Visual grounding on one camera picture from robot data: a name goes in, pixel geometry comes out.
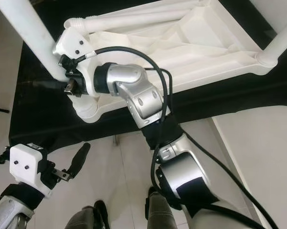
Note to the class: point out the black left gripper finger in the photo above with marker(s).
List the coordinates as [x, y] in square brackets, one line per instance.
[79, 160]

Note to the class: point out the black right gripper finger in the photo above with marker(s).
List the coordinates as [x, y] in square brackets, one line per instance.
[50, 84]

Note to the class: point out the white plastic table leg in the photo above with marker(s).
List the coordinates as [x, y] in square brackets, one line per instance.
[138, 19]
[279, 45]
[28, 33]

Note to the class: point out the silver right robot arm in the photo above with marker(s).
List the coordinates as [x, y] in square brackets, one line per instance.
[138, 95]

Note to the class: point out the black tablecloth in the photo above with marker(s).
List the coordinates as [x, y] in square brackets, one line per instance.
[28, 119]

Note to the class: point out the white plastic table top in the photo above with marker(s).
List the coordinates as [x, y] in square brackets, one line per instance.
[200, 43]

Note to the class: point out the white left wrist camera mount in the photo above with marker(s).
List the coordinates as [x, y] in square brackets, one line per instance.
[26, 164]

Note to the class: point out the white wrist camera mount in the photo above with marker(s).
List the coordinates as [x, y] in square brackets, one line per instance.
[71, 45]
[26, 164]

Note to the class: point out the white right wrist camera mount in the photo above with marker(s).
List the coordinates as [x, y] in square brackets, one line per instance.
[71, 45]

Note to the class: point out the metal folding table frame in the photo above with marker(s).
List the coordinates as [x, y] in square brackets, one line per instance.
[116, 140]

